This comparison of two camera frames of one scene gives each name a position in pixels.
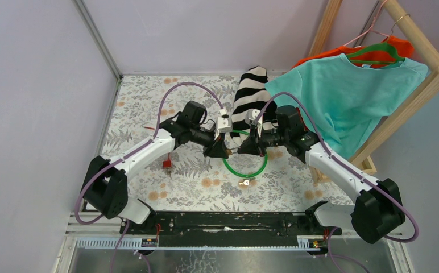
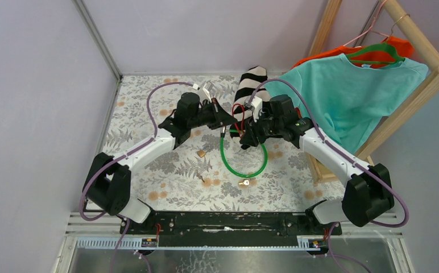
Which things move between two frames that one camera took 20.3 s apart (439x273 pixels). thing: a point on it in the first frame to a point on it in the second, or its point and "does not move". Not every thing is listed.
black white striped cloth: (251, 94) does not move
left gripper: (216, 149) to (220, 118)
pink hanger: (371, 28) does not move
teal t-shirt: (348, 99) does not move
